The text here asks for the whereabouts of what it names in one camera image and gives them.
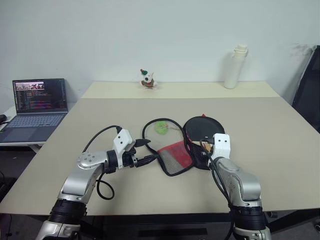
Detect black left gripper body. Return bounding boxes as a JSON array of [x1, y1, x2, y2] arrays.
[[123, 146, 139, 169]]

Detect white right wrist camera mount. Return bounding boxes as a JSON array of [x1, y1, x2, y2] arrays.
[[209, 133, 231, 163]]

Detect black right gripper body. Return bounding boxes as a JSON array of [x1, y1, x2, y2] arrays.
[[206, 144, 216, 161]]

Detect black red mesh paddle case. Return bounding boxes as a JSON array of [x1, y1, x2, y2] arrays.
[[142, 113, 226, 177]]

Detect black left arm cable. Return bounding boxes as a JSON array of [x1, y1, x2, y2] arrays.
[[81, 124, 123, 201]]

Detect black table frame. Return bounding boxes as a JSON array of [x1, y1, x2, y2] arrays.
[[79, 208, 320, 240]]

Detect black office chair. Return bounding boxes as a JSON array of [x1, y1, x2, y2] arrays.
[[291, 44, 320, 134]]

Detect open grey laptop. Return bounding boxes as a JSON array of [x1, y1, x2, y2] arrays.
[[0, 78, 70, 145]]

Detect black table tennis paddle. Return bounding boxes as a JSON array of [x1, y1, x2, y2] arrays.
[[186, 113, 226, 154]]

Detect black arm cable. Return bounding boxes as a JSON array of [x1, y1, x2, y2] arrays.
[[81, 124, 123, 201], [199, 136, 236, 208]]

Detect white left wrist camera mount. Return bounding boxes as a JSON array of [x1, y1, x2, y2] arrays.
[[112, 129, 134, 170]]

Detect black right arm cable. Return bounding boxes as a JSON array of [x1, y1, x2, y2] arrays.
[[199, 136, 236, 208]]

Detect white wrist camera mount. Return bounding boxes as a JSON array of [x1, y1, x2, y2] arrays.
[[112, 129, 134, 170], [209, 133, 231, 163]]

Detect white water bottle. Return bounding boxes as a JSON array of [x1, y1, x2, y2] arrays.
[[223, 44, 249, 90]]

